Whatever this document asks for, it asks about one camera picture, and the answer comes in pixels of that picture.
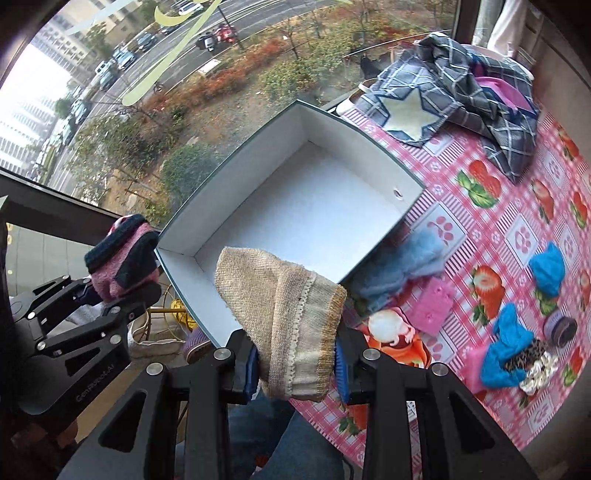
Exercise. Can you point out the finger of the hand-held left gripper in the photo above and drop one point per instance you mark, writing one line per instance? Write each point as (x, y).
(60, 300)
(115, 318)

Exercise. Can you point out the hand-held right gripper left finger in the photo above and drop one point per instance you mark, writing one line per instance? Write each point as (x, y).
(251, 369)

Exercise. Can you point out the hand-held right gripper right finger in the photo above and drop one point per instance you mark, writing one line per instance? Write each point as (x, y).
(341, 369)

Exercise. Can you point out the beige knit sock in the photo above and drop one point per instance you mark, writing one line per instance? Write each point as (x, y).
(286, 314)

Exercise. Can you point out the pink navy fuzzy sock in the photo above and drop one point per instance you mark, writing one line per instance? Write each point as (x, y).
(129, 244)

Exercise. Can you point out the blue sock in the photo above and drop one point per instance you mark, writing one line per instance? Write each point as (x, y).
(547, 270)
(503, 341)

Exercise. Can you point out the white cardboard box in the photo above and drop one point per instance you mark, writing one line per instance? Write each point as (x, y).
(314, 198)

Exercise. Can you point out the white cloth bag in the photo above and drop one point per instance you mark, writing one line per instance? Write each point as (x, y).
(152, 344)

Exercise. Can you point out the purple striped item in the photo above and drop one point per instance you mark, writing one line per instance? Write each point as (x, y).
(198, 344)

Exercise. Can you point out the printed paper bag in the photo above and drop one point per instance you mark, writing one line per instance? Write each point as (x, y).
(397, 332)

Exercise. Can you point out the person's jeans leg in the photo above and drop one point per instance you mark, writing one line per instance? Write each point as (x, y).
(295, 443)

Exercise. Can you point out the small pink sponge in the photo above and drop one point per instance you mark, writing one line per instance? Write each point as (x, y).
(431, 304)

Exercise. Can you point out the light blue fluffy cloth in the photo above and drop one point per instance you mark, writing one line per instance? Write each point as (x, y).
(406, 263)

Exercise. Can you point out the pink strawberry tablecloth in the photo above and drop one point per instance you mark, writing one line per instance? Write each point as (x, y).
(508, 221)

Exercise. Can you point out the striped rolled sock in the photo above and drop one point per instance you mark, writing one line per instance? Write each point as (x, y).
(561, 327)

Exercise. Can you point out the grey plaid star cloth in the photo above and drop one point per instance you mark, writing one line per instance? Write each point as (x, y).
(461, 83)

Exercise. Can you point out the purple pink garment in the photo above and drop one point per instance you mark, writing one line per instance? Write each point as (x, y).
(501, 90)

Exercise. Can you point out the white hanging garment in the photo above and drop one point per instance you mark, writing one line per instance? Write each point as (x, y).
(505, 23)

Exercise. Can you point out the white cabinet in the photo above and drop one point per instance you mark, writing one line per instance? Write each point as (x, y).
(554, 41)

